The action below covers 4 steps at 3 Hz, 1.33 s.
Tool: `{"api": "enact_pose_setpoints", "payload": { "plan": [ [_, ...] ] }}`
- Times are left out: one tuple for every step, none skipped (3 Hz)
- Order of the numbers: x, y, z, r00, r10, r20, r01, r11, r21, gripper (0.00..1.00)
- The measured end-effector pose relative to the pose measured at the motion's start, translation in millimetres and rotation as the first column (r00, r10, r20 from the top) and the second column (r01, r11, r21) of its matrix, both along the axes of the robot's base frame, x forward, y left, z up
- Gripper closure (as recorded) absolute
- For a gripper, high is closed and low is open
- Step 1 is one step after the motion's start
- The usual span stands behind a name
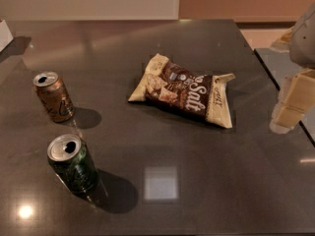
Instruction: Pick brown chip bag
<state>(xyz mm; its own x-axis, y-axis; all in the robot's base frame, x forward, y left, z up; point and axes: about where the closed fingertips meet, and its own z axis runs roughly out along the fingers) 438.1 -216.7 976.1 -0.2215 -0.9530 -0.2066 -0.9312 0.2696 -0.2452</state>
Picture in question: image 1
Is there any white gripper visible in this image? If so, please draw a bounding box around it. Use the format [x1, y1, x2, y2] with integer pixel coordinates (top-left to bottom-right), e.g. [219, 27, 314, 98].
[270, 2, 315, 134]

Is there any brown chip bag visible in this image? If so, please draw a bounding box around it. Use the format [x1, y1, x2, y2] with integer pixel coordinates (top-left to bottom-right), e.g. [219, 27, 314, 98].
[128, 54, 235, 129]

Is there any grey side table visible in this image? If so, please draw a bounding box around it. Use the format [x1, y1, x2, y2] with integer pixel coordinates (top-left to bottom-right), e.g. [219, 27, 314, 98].
[254, 47, 315, 146]

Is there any green soda can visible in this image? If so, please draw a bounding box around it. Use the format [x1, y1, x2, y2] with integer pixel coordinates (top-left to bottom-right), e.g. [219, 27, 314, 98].
[47, 134, 98, 194]

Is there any orange soda can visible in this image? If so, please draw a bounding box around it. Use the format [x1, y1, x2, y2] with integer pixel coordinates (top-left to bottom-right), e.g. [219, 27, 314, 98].
[32, 71, 75, 123]

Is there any white box at left edge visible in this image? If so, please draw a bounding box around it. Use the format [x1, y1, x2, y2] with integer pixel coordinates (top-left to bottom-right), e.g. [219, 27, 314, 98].
[0, 20, 13, 52]

